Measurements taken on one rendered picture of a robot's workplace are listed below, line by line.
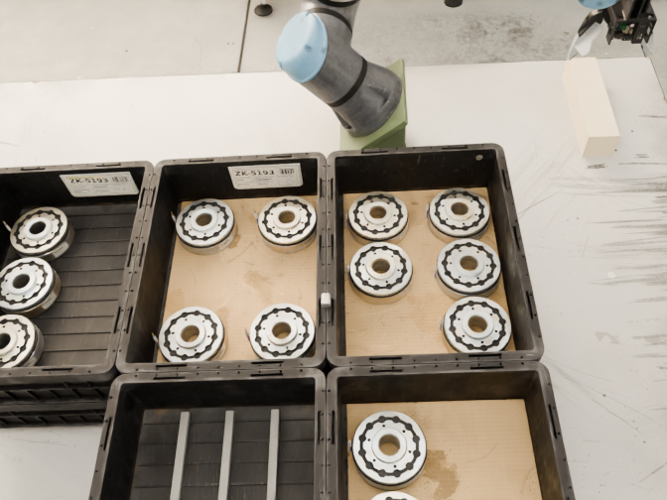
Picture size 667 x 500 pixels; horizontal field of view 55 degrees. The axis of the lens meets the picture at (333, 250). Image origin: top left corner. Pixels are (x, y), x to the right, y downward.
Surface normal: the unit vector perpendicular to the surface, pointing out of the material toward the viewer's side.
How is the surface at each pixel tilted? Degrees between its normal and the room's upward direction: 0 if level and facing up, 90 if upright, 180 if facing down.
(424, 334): 0
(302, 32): 42
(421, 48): 0
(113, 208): 0
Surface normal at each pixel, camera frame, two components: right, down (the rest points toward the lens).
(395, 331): -0.07, -0.55
